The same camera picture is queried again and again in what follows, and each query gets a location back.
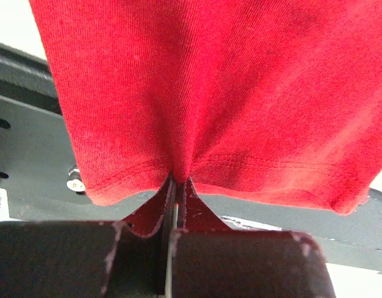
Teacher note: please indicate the red t shirt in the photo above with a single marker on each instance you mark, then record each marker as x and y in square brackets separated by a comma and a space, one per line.
[278, 102]

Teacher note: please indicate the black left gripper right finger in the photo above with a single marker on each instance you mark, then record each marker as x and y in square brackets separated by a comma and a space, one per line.
[210, 259]

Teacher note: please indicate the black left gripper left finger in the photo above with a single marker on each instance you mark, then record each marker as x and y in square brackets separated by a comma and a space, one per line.
[124, 258]

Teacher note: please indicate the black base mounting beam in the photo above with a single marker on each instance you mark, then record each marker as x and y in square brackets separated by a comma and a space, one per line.
[36, 156]

